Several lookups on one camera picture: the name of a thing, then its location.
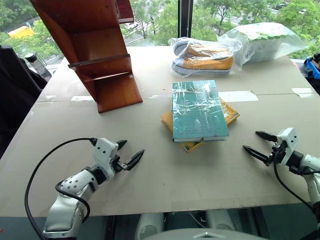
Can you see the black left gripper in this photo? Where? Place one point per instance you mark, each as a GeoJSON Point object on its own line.
{"type": "Point", "coordinates": [119, 165]}

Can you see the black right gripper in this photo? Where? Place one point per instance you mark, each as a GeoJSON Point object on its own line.
{"type": "Point", "coordinates": [276, 153]}

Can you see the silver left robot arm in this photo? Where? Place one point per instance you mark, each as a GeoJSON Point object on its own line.
{"type": "Point", "coordinates": [67, 200]}

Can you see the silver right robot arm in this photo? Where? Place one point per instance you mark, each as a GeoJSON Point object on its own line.
{"type": "Point", "coordinates": [311, 170]}

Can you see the yellow book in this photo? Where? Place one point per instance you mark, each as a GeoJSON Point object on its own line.
{"type": "Point", "coordinates": [230, 112]}

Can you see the teal shrink-wrapped book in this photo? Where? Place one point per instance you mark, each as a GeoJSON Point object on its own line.
{"type": "Point", "coordinates": [198, 112]}

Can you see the wooden shelf rack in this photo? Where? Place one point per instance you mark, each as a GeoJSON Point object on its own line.
{"type": "Point", "coordinates": [100, 45]}

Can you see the large white tape patch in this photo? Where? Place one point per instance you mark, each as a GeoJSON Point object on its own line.
{"type": "Point", "coordinates": [237, 96]}

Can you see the small white tape patch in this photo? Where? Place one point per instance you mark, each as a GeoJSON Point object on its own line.
{"type": "Point", "coordinates": [303, 92]}

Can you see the narrow white tape patch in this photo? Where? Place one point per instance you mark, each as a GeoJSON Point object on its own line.
{"type": "Point", "coordinates": [82, 98]}

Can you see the white rounded robot leg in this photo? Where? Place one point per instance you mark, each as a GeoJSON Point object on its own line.
{"type": "Point", "coordinates": [221, 220]}
{"type": "Point", "coordinates": [150, 226]}

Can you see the blue and black device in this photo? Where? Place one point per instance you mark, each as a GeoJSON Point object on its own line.
{"type": "Point", "coordinates": [312, 68]}

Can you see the orange canvas sneaker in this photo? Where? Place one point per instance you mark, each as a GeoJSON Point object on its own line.
{"type": "Point", "coordinates": [207, 50]}
{"type": "Point", "coordinates": [205, 65]}

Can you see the clear plastic shoe bag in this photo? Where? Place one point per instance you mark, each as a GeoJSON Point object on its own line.
{"type": "Point", "coordinates": [237, 50]}

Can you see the plastic bag of green items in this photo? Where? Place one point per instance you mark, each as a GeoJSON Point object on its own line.
{"type": "Point", "coordinates": [265, 42]}

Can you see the grey robot torso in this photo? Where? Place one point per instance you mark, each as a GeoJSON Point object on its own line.
{"type": "Point", "coordinates": [205, 235]}

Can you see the white car outside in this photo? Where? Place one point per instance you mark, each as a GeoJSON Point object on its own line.
{"type": "Point", "coordinates": [131, 25]}

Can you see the black fabric chair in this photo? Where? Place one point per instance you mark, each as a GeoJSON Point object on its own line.
{"type": "Point", "coordinates": [15, 95]}

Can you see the yellow vehicle outside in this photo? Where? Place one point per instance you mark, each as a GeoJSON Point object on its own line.
{"type": "Point", "coordinates": [21, 32]}

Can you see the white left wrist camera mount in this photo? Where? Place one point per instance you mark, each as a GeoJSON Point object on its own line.
{"type": "Point", "coordinates": [103, 155]}

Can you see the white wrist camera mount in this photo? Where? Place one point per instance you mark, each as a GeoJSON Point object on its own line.
{"type": "Point", "coordinates": [288, 145]}
{"type": "Point", "coordinates": [103, 155]}

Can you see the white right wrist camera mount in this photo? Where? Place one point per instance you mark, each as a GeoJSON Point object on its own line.
{"type": "Point", "coordinates": [288, 145]}

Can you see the dark window frame post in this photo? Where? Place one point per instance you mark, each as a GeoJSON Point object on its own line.
{"type": "Point", "coordinates": [185, 20]}

